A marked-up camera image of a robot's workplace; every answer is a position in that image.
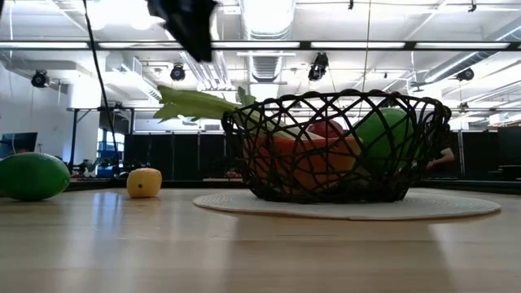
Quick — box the green plastic lime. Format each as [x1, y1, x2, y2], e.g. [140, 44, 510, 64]
[352, 107, 415, 174]
[0, 151, 72, 203]

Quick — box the dark computer monitor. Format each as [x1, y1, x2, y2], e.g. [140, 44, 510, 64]
[0, 132, 39, 160]

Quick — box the black partition panel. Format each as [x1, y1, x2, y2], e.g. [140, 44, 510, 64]
[458, 125, 521, 182]
[124, 132, 229, 182]

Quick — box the black overhead light rail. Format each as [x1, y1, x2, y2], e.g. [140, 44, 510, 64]
[0, 40, 521, 52]

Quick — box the orange plastic carrot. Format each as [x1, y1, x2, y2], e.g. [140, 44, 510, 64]
[243, 135, 364, 193]

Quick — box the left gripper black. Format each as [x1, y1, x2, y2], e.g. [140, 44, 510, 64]
[146, 0, 220, 63]

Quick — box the silver ceiling ventilation duct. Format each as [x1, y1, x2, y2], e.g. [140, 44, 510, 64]
[239, 0, 297, 41]

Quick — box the person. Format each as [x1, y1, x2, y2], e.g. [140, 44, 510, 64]
[426, 146, 458, 170]

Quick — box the pale green plastic celery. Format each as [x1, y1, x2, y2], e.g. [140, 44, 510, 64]
[152, 84, 315, 142]

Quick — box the red plastic apple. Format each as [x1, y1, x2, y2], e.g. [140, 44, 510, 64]
[306, 118, 345, 140]

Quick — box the yellow plastic lemon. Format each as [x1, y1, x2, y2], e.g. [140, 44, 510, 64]
[125, 167, 164, 199]

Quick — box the round white woven placemat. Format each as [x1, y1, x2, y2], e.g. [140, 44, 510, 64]
[192, 189, 502, 222]

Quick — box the dark woven wire basket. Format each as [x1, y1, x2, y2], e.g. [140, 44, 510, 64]
[221, 89, 453, 204]

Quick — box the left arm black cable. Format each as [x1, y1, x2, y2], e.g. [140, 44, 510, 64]
[82, 0, 122, 168]

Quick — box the black metal frame stand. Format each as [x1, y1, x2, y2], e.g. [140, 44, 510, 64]
[67, 107, 136, 174]

